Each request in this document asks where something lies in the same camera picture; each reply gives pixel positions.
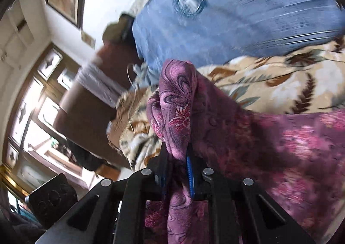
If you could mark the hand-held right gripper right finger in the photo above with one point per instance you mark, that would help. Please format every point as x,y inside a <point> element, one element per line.
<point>190,176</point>

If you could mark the lavender cloth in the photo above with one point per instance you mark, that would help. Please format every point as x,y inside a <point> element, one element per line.
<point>99,82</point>

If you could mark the beige leaf print blanket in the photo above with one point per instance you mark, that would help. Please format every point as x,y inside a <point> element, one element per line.
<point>269,85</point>

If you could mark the wooden framed window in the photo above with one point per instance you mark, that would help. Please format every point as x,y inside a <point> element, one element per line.
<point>29,103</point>

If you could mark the small wall plate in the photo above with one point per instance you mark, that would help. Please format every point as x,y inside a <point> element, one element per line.
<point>88,39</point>

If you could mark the dark cloth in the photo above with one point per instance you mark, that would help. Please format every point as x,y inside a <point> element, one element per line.
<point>13,225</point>

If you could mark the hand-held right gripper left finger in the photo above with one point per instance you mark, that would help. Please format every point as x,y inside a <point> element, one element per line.
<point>157,168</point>

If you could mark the olive green cloth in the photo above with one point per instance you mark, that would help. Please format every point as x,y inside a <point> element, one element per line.
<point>113,32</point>

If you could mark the blue plaid blanket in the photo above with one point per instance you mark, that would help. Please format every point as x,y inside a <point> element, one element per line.
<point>242,17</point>

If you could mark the purple floral shirt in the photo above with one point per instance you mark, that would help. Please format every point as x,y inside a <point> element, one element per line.
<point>215,138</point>

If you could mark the dark bag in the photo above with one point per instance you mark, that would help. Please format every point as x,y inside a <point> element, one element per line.
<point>86,155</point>

